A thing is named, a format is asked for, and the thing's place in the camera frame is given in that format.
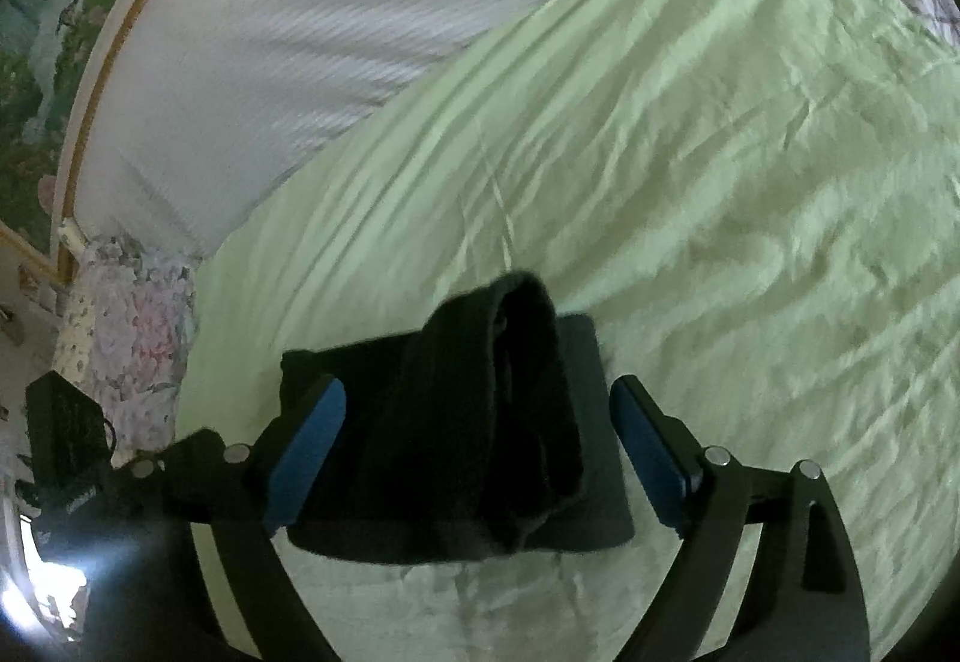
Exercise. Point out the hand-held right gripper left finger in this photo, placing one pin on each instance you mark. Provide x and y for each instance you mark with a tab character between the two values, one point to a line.
307	459

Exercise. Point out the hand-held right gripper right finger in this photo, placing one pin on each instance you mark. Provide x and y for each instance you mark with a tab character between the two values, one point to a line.
651	459

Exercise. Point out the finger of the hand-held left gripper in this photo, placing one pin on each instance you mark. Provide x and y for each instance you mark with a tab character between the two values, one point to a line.
196	444

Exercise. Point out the black pants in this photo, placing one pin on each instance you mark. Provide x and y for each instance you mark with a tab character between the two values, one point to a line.
450	407

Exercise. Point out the pink floral pillow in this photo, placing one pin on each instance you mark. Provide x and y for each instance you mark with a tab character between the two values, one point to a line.
135	347

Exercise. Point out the light green bed sheet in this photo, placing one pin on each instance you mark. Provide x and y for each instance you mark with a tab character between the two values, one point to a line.
712	220

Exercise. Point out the gold picture frame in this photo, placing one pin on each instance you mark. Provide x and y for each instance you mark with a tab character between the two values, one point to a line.
97	85

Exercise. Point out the green landscape wall mural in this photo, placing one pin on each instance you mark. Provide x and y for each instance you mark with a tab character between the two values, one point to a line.
45	55

